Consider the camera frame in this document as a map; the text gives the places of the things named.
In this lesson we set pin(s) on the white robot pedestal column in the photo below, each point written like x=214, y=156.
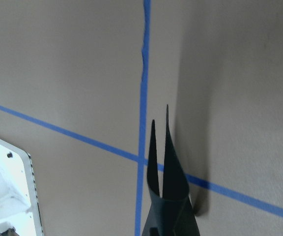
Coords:
x=19, y=206

